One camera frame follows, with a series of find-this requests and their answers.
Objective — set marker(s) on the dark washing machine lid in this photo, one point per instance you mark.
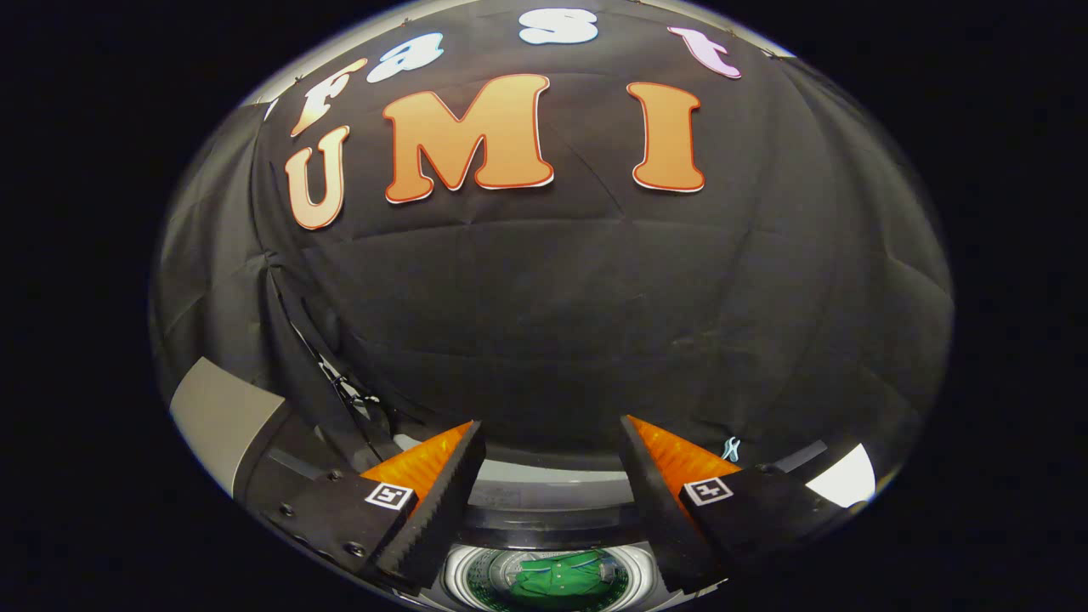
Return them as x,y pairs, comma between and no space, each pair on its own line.
552,493

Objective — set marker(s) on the grey top-load washing machine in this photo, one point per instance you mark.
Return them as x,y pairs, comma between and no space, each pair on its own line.
489,586

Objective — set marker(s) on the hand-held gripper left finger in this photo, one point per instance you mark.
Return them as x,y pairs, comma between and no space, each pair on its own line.
446,510

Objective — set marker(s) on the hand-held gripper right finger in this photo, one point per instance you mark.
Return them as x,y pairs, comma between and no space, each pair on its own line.
654,501

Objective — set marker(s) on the black backdrop cloth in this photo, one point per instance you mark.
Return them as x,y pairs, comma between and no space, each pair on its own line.
552,297

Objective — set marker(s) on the green polo shirt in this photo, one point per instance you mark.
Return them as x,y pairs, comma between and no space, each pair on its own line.
552,586

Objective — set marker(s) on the white board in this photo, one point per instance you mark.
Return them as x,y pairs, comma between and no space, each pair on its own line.
846,480

